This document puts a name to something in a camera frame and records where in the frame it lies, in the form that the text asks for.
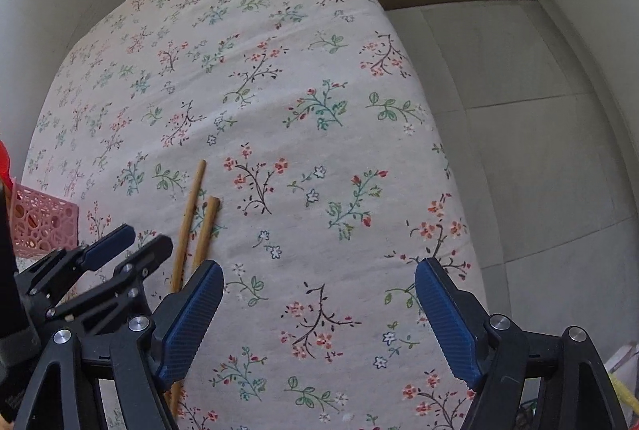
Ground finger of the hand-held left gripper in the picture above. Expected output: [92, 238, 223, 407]
[44, 235, 175, 344]
[14, 224, 137, 301]

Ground white sheet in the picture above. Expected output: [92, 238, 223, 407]
[604, 343, 639, 379]

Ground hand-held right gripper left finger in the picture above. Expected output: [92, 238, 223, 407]
[10, 260, 225, 430]

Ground wooden chopstick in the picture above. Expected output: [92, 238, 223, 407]
[170, 159, 207, 295]
[167, 196, 223, 417]

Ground pink perforated plastic basket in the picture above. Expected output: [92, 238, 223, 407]
[9, 183, 81, 262]

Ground floral tablecloth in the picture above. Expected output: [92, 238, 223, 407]
[22, 0, 493, 430]

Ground red plastic spoon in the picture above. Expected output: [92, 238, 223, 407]
[0, 139, 14, 189]

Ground yellow strip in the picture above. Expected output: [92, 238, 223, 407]
[611, 373, 639, 417]

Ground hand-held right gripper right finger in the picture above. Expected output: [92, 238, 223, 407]
[415, 257, 630, 430]

